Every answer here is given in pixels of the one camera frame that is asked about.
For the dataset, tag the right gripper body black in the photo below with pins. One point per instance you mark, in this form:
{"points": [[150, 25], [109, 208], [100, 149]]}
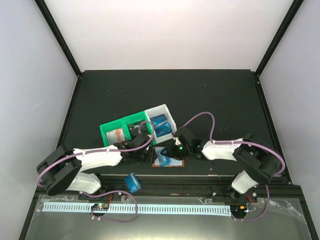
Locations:
{"points": [[179, 153]]}

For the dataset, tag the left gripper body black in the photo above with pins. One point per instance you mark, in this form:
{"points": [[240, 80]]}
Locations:
{"points": [[140, 158]]}

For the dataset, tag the brown leather card holder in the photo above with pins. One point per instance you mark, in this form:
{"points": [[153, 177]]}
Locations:
{"points": [[174, 162]]}

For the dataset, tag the dropped blue credit card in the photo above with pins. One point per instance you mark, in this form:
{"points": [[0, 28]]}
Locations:
{"points": [[132, 183]]}

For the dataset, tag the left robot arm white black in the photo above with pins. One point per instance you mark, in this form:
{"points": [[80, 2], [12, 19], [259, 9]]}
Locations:
{"points": [[68, 169]]}

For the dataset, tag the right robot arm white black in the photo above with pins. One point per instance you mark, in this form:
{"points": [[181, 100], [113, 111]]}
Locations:
{"points": [[259, 163]]}

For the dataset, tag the red white cards stack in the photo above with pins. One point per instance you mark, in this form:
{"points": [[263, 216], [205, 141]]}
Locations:
{"points": [[115, 136]]}

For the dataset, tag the black vip cards stack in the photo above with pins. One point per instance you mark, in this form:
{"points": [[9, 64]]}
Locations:
{"points": [[135, 128]]}

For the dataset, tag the blue cards stack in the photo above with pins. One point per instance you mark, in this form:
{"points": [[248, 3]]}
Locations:
{"points": [[161, 125]]}

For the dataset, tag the green bin left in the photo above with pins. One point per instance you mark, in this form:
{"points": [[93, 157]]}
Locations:
{"points": [[104, 128]]}

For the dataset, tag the green bin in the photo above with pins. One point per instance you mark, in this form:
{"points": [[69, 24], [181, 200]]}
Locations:
{"points": [[104, 128], [140, 116]]}

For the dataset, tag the white bin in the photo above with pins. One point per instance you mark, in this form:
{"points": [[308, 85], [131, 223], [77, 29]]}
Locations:
{"points": [[162, 109]]}

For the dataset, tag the green bin middle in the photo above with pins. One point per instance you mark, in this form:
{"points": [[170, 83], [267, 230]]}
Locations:
{"points": [[140, 116]]}

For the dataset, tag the small circuit board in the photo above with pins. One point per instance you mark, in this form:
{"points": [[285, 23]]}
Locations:
{"points": [[100, 207]]}

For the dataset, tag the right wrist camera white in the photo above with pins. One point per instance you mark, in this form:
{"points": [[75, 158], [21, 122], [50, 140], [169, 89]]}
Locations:
{"points": [[178, 142]]}

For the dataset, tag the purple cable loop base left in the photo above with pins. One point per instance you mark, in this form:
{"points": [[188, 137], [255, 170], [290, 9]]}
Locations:
{"points": [[114, 208]]}

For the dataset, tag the white slotted cable duct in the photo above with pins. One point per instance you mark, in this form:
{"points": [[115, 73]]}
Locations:
{"points": [[153, 209]]}

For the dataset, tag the black aluminium rail front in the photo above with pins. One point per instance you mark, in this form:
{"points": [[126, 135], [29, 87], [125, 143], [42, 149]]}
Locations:
{"points": [[206, 186]]}

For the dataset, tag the left black frame post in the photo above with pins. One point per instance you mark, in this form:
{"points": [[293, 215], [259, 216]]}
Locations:
{"points": [[49, 19]]}

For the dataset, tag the black frame post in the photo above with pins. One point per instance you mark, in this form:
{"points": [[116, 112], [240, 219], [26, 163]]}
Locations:
{"points": [[283, 27], [49, 19]]}

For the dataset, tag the right black frame post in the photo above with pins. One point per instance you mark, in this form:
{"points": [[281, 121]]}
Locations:
{"points": [[283, 27]]}

